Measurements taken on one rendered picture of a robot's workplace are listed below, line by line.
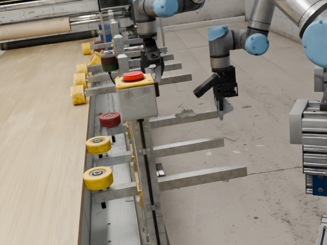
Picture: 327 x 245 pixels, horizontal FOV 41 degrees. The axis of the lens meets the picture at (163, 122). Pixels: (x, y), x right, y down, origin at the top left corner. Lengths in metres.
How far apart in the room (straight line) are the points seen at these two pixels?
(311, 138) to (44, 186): 0.73
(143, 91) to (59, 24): 3.13
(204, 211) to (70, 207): 1.71
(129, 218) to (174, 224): 1.11
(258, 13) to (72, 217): 0.91
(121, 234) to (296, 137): 0.63
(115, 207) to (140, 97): 0.87
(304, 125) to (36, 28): 3.00
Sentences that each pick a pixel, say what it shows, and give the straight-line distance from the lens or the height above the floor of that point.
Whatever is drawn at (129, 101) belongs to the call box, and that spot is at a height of 1.19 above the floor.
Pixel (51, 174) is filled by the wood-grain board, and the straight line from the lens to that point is 1.30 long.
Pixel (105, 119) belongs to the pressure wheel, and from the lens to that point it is 1.66.
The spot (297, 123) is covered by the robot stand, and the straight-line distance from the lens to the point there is 1.26.
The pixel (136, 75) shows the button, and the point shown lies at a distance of 0.82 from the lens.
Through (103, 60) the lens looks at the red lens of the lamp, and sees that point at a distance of 1.58.
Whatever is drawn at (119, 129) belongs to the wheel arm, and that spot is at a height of 0.85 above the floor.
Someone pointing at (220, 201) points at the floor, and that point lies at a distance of 2.82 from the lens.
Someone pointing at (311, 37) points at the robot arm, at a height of 1.22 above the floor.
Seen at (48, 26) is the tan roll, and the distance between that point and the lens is 3.92.
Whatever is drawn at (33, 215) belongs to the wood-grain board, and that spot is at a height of 0.90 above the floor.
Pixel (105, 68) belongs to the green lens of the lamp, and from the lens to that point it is 1.59.
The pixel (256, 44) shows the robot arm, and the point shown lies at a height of 1.13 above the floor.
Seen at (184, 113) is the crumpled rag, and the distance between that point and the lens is 1.72.
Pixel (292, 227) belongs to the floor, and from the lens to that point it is 2.57.
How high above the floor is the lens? 1.42
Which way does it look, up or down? 19 degrees down
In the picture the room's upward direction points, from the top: 7 degrees counter-clockwise
